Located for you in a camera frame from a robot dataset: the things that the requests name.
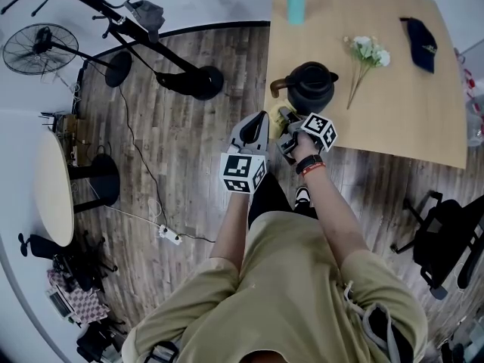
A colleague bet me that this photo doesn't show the black folded tripod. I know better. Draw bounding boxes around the black folded tripod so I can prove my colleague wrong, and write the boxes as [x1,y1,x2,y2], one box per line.
[51,231,119,293]

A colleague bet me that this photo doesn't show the black power cable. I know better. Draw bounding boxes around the black power cable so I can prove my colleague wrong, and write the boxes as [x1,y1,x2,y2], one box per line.
[119,85,217,244]

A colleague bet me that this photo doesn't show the white power strip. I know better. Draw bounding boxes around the white power strip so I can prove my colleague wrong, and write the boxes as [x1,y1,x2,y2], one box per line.
[158,224,181,245]

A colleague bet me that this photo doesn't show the black bag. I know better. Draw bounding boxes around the black bag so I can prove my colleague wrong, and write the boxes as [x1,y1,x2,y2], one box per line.
[76,321,126,363]

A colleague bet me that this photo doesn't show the black coat rack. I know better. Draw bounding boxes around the black coat rack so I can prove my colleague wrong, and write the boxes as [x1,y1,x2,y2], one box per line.
[0,0,225,102]

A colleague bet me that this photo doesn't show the olive t-shirt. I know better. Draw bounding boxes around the olive t-shirt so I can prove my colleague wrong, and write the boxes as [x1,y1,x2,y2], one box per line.
[121,209,430,363]

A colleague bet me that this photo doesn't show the person's right forearm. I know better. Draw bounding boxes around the person's right forearm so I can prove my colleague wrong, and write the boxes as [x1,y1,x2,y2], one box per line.
[301,161,372,265]

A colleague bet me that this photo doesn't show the grey shoulder strap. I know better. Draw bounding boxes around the grey shoulder strap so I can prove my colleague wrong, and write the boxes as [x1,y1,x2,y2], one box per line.
[342,281,402,363]

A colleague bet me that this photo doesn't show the wooden rack with clutter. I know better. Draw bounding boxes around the wooden rack with clutter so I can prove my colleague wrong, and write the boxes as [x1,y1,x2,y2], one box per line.
[40,110,92,166]

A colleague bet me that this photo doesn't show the pink checkered bag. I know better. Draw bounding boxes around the pink checkered bag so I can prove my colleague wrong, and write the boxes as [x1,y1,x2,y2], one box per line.
[46,268,111,324]

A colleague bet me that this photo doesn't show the white and black shoe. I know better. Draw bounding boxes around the white and black shoe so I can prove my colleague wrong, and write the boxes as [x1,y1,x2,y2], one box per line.
[294,186,314,209]

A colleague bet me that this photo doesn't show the black and red wristband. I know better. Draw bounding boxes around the black and red wristband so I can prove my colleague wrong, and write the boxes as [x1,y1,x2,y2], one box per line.
[295,154,327,176]

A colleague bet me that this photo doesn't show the white cable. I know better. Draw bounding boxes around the white cable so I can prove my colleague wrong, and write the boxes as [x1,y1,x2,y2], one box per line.
[86,179,167,228]

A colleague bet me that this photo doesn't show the white artificial flower bunch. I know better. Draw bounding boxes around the white artificial flower bunch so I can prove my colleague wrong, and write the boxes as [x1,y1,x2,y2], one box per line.
[343,35,392,110]

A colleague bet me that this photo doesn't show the black trousers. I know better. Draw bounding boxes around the black trousers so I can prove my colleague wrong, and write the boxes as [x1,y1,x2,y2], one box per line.
[247,172,319,229]

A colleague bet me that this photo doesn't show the yellow cloth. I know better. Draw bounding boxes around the yellow cloth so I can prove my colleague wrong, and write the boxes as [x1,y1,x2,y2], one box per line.
[263,103,303,140]

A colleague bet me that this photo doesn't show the dark navy cap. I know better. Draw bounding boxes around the dark navy cap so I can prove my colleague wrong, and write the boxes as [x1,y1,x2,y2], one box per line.
[399,16,439,75]

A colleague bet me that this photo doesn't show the person's right hand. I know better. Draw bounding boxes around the person's right hand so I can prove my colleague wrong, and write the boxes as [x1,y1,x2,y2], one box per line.
[293,131,323,163]

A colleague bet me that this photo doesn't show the black kettle with brown handle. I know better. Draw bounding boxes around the black kettle with brown handle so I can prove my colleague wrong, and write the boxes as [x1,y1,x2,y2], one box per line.
[269,61,340,115]

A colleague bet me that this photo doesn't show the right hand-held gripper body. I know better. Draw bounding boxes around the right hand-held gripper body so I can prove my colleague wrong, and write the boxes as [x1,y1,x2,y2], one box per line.
[275,112,338,165]

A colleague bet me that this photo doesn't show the black standing fan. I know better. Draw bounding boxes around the black standing fan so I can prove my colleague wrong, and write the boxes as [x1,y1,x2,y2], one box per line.
[2,22,134,89]

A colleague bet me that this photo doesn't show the black office chair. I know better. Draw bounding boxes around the black office chair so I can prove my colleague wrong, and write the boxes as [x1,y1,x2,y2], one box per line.
[390,190,484,301]

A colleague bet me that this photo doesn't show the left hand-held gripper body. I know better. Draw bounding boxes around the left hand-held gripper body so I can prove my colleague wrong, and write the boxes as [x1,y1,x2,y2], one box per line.
[219,126,271,195]

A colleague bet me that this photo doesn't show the grey cap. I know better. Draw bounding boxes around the grey cap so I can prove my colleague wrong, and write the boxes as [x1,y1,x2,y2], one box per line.
[129,0,166,44]

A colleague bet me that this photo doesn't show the teal water bottle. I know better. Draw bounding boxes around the teal water bottle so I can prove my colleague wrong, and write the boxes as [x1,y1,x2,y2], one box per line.
[285,0,306,26]

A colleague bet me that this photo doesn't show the person's left forearm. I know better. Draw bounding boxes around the person's left forearm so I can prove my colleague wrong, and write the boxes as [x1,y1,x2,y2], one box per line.
[209,191,253,261]

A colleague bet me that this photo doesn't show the clear plastic bag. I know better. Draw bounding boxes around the clear plastic bag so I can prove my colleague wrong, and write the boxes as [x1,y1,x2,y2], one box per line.
[452,46,484,147]

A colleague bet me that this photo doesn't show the white box device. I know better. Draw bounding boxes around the white box device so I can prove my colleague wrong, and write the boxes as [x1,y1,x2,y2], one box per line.
[45,287,76,321]

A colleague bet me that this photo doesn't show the round beige table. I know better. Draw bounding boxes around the round beige table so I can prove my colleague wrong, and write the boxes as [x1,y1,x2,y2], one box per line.
[33,129,122,248]

